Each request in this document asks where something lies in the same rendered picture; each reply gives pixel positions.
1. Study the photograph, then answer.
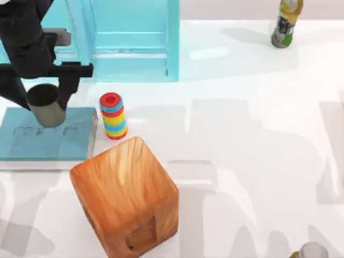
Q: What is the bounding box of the wooden block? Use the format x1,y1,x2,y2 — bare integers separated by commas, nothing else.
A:
69,136,180,258

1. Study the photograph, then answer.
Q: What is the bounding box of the blue book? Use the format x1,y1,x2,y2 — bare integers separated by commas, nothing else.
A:
0,107,98,162

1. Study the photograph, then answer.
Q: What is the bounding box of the light blue rack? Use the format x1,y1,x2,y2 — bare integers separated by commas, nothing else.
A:
0,0,180,83

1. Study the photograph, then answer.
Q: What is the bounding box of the stack of coloured rings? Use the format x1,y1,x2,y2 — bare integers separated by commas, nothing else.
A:
99,92,129,141

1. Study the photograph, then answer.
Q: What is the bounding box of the grey and olive bottle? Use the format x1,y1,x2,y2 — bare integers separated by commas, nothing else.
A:
288,241,330,258

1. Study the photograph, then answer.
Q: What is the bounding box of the grey cup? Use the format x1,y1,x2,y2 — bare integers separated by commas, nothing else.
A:
26,83,67,128

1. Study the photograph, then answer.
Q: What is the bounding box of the green bottle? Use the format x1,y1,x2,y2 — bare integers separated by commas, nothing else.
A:
270,0,305,49

